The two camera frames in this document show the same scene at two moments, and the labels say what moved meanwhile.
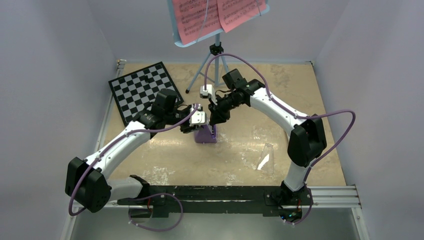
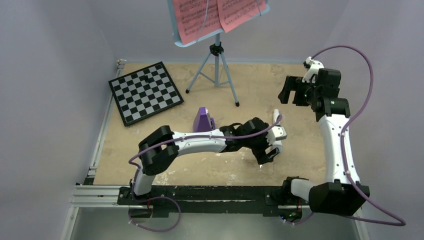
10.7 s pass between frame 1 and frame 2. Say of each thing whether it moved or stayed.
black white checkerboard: stayed
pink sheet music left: stayed
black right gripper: moved
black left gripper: moved
